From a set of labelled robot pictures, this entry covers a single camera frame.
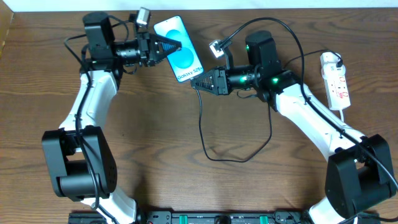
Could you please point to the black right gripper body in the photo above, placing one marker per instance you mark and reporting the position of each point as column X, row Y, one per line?
column 222, row 81

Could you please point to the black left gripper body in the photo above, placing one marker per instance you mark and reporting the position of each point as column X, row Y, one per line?
column 145, row 48

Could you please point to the blue screen smartphone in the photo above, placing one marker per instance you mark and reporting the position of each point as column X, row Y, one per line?
column 184, row 62

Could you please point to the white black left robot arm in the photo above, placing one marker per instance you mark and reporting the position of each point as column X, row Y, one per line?
column 79, row 161

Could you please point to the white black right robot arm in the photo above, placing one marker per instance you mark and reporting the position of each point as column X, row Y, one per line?
column 359, row 171

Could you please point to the white charger adapter plug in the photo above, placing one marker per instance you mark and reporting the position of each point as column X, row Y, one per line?
column 331, row 65

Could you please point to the white power strip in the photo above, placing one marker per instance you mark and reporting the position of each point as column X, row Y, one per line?
column 337, row 93

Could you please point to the brown cardboard panel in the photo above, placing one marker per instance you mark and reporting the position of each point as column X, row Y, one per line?
column 6, row 18

